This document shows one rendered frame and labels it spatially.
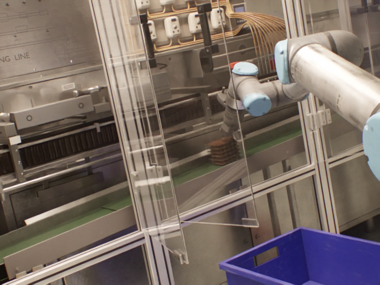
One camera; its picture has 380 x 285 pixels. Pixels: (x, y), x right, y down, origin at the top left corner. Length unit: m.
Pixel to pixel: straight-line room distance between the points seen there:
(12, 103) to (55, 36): 0.34
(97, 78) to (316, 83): 1.32
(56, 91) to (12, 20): 0.31
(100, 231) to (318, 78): 1.02
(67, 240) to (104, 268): 0.41
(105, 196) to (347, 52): 1.09
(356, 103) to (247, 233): 1.66
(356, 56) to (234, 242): 1.35
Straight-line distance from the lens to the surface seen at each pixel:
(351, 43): 1.81
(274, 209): 2.92
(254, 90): 2.30
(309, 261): 2.57
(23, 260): 2.18
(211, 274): 2.90
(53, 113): 2.29
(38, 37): 2.70
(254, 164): 2.64
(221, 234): 2.89
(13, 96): 2.57
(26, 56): 2.68
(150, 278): 2.35
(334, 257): 2.46
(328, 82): 1.53
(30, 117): 2.25
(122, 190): 2.48
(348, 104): 1.43
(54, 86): 2.64
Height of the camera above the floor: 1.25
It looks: 10 degrees down
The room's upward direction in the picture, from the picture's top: 11 degrees counter-clockwise
